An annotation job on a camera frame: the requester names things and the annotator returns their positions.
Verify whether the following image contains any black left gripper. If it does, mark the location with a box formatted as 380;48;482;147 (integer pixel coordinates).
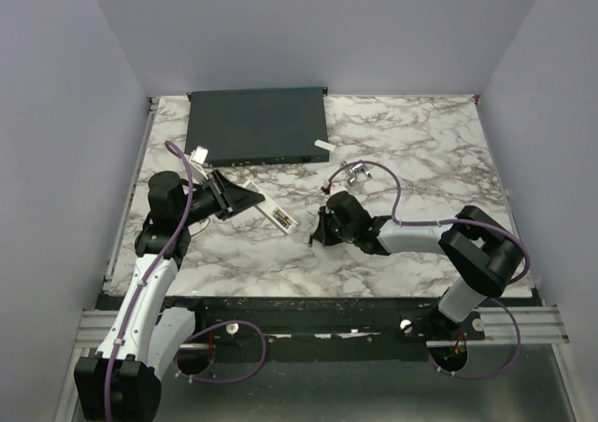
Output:
178;169;264;227

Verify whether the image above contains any white remote control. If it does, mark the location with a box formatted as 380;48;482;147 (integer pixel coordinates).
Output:
243;180;297;235

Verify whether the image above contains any white battery cover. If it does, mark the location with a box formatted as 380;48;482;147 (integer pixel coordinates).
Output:
314;139;336;152

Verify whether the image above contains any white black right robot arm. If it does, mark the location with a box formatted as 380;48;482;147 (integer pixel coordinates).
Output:
309;191;529;340

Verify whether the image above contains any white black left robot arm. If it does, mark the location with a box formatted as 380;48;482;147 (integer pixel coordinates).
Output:
74;170;265;421

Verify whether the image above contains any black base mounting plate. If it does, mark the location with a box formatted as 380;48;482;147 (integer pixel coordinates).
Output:
163;297;490;363

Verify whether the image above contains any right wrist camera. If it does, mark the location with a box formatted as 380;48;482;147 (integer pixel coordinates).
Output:
320;182;348;197

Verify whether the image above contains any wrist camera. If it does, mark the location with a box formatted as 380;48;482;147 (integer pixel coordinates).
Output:
188;146;208;185
320;182;348;197

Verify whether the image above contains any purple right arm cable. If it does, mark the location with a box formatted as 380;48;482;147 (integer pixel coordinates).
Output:
326;161;532;283

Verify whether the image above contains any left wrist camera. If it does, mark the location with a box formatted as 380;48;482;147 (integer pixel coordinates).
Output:
188;146;208;185

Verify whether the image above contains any dark network switch box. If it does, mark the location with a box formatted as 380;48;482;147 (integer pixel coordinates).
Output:
184;87;330;167

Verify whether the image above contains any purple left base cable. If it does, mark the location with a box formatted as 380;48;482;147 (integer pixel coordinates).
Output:
173;322;268;386

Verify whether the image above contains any aluminium table edge rail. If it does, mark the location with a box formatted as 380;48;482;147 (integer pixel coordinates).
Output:
100;96;160;293

